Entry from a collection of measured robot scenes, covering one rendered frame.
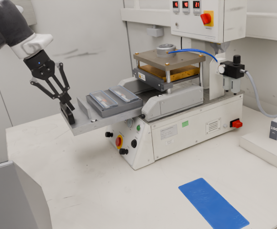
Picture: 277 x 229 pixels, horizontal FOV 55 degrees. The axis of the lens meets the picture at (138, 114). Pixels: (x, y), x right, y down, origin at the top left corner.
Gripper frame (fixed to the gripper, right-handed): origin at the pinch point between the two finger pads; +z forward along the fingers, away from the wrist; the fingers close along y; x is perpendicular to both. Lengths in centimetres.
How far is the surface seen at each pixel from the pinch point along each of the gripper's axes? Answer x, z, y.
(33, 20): -131, -16, -16
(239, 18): 17, 4, -68
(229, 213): 51, 36, -19
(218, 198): 45, 37, -20
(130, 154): 11.7, 28.1, -7.6
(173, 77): 10.4, 11.9, -37.5
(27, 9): -131, -25, -16
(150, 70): -1.4, 9.6, -34.9
